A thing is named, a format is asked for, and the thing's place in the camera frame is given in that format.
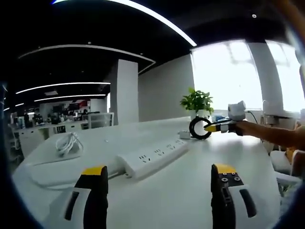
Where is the row of white office desks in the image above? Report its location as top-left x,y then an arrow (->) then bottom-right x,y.
11,118 -> 115,154

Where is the straight ceiling light strip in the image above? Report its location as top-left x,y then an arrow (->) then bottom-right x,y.
15,82 -> 111,95
34,94 -> 107,103

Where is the white coiled cable bundle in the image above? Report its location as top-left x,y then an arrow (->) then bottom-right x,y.
55,132 -> 84,157

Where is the white power strip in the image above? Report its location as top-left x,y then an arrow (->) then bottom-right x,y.
115,139 -> 189,180

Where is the green potted plant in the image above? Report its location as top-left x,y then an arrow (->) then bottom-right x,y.
179,87 -> 214,121

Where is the black charger cable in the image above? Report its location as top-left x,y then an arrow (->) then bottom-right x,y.
189,116 -> 213,141

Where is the person's right hand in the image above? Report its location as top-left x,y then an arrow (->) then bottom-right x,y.
234,120 -> 257,137

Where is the blue storage bin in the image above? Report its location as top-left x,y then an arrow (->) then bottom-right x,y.
211,115 -> 230,123

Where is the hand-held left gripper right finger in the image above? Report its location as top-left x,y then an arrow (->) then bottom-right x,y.
211,163 -> 269,229

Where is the long curved ceiling light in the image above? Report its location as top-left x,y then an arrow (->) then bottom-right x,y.
51,0 -> 198,47

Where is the looped ceiling light strip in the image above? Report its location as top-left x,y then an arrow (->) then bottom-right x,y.
18,44 -> 157,75

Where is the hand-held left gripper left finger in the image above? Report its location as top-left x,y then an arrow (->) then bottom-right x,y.
49,165 -> 108,229

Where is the white desk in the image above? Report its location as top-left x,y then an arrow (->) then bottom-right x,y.
11,115 -> 281,229

